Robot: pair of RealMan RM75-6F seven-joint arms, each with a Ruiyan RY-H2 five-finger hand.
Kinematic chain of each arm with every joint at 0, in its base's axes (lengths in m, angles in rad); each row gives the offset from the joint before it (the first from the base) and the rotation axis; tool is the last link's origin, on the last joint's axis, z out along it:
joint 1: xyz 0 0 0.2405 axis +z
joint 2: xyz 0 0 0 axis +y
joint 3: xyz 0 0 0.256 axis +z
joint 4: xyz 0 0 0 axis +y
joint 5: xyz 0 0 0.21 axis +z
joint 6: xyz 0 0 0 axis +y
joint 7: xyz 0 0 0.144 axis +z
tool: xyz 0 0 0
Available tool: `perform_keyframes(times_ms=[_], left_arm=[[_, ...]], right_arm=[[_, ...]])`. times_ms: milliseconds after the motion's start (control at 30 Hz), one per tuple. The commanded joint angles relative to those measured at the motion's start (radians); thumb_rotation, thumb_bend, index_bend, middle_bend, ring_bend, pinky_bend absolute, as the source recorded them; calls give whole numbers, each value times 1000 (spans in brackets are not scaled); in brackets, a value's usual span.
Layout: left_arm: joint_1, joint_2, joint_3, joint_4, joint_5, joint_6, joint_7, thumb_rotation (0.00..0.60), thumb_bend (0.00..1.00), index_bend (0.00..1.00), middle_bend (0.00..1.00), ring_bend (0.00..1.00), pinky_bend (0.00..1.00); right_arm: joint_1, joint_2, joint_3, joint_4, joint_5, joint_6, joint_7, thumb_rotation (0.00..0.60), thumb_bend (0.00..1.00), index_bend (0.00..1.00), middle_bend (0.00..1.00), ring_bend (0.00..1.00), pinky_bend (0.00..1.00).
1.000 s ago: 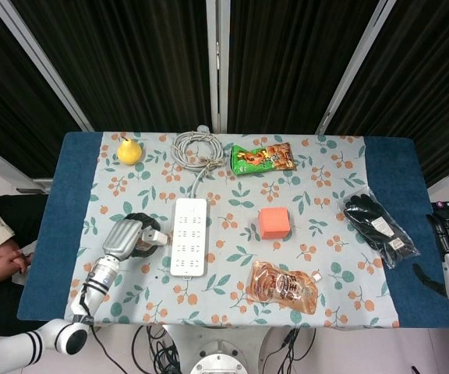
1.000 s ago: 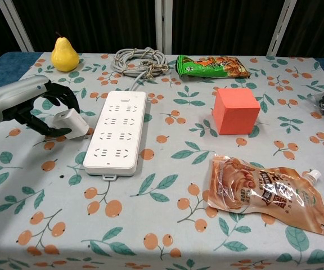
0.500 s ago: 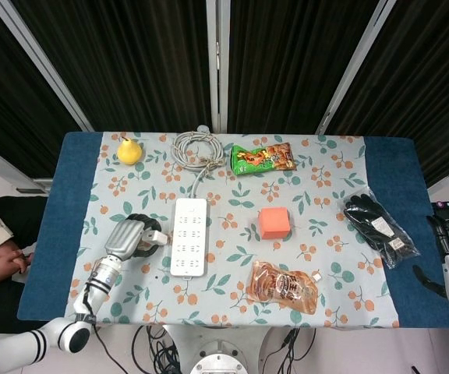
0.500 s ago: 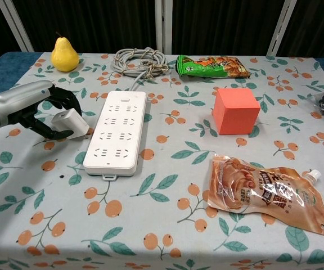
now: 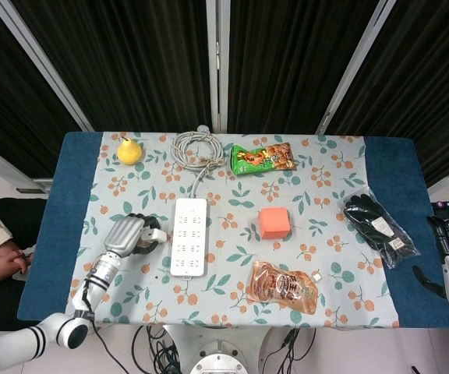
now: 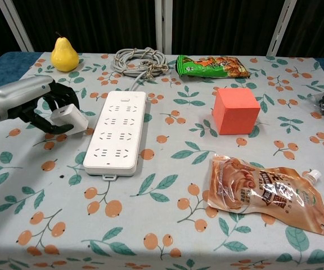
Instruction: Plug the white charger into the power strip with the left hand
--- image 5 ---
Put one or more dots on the person with beige sleeve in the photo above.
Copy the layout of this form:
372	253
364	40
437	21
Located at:
2	257

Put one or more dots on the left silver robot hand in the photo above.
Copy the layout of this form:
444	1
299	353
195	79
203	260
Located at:
125	233

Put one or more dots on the orange cube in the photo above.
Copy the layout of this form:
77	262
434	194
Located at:
274	224

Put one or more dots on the yellow pear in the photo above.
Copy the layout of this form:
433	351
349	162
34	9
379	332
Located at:
129	152

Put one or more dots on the white metal frame post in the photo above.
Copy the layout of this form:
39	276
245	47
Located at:
217	58
44	66
354	66

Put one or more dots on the green snack bag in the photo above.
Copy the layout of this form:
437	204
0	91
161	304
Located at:
263	159

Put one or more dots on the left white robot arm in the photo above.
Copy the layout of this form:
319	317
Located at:
100	272

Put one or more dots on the black gloves in plastic bag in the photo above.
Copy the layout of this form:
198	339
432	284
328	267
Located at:
380	230

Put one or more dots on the white power strip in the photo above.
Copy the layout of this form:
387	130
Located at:
188	237

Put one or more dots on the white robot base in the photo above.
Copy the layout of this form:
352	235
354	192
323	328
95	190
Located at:
218	360

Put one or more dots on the floral tablecloth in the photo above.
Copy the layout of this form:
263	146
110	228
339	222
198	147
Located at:
228	187

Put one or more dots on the blue table cover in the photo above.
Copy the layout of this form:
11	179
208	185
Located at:
72	195

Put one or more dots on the white plug adapter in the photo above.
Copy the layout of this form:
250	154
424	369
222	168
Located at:
152	235

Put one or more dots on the black curtain panel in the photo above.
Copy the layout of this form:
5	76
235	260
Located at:
14	97
131	58
423	78
287	58

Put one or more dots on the brown spout pouch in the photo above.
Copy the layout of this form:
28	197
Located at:
283	288

